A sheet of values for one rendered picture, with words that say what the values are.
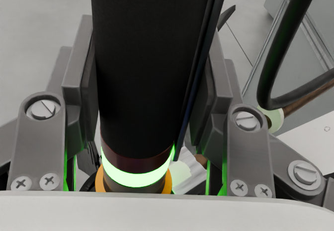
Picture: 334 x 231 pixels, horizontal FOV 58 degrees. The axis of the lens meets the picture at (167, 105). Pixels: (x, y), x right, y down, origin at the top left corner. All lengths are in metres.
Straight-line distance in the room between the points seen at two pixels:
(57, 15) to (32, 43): 0.46
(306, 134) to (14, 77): 2.17
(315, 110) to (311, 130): 0.70
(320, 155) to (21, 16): 2.84
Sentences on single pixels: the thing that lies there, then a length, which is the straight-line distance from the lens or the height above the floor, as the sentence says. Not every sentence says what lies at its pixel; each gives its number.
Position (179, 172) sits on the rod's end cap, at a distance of 0.21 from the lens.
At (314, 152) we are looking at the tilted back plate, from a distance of 0.60.
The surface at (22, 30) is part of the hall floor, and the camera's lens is 2.93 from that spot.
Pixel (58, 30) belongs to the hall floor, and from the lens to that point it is 2.88.
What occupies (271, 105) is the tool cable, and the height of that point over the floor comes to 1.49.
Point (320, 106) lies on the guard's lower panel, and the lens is 1.30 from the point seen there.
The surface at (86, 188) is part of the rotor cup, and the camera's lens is 0.50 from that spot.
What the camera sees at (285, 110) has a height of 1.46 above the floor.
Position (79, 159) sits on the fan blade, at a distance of 0.79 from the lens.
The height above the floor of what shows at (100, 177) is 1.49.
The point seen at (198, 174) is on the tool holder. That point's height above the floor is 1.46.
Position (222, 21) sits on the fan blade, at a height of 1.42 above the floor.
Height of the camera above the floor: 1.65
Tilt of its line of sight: 48 degrees down
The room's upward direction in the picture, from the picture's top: 10 degrees clockwise
